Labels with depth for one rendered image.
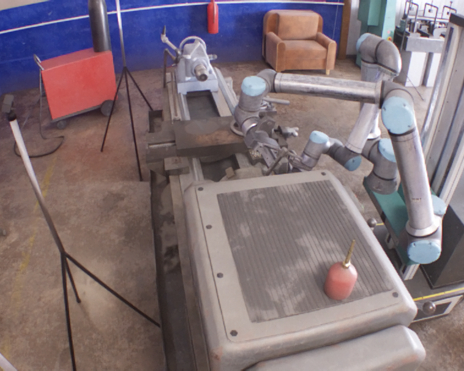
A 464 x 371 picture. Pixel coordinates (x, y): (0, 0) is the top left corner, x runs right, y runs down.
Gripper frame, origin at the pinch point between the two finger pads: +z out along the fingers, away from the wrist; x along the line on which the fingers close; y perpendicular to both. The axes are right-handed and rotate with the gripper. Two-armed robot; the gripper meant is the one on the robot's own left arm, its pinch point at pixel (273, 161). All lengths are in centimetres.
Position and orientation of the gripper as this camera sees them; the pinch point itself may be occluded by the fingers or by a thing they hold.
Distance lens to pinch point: 135.1
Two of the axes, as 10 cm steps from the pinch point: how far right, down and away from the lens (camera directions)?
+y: -5.4, 7.0, 4.7
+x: -7.9, -2.1, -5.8
